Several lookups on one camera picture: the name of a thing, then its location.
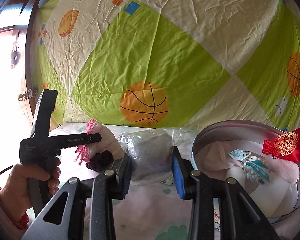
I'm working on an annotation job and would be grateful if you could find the pink fluffy powder puff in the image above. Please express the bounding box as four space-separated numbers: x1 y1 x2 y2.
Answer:
270 159 300 184

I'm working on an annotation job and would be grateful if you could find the clear plastic bag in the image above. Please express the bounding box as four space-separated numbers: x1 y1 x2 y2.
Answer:
118 127 198 186

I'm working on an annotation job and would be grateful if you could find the dark purple velvet scrunchie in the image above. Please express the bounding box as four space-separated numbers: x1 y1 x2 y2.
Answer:
85 151 114 173

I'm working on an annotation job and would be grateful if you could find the red embroidered satin pouch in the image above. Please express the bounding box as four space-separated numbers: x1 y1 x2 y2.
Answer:
262 128 300 163

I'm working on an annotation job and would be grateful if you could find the person's left hand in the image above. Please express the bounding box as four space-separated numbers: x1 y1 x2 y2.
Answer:
0 157 61 222

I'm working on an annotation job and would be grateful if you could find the pink-trimmed white knit cloth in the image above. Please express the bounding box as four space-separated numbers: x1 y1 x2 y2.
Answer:
76 119 125 165

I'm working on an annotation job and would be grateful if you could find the cloud print table cloth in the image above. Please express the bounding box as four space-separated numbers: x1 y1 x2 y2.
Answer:
47 122 300 240

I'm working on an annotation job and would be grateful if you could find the green cream sports bedsheet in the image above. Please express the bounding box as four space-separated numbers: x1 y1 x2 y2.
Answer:
31 0 300 131

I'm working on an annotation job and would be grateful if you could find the door hanging ornament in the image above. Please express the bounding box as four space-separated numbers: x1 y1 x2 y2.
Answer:
11 30 21 69

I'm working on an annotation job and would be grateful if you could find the round Danish cookie tin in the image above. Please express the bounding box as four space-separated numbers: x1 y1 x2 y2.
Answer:
191 120 300 229

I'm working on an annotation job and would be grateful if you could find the cotton swab packet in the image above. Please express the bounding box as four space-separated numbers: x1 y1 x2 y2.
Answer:
229 149 270 185

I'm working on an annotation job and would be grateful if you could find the brass door knob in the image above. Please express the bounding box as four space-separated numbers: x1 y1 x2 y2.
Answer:
18 88 38 101

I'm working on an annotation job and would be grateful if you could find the white gauze roll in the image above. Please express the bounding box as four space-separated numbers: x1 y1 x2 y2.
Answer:
226 166 245 188

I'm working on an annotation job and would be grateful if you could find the brown wooden door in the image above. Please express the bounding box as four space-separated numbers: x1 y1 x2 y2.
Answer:
0 0 40 123

